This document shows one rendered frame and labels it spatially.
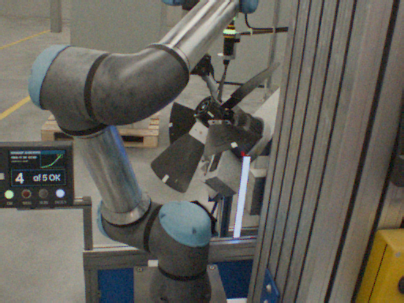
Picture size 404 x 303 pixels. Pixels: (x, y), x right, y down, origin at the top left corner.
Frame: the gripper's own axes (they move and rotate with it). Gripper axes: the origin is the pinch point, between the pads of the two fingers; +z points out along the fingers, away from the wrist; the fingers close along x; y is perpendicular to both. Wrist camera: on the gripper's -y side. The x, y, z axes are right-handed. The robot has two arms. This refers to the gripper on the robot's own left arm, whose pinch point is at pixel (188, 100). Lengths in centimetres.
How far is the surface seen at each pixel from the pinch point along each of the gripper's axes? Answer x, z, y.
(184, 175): 11, 47, -48
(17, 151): -48, 19, -11
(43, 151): -40.3, 19.0, -10.5
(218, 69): 169, 119, -569
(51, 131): -69, 130, -321
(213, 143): 17.7, 26.0, -32.4
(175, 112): 13, 32, -86
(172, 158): 7, 42, -55
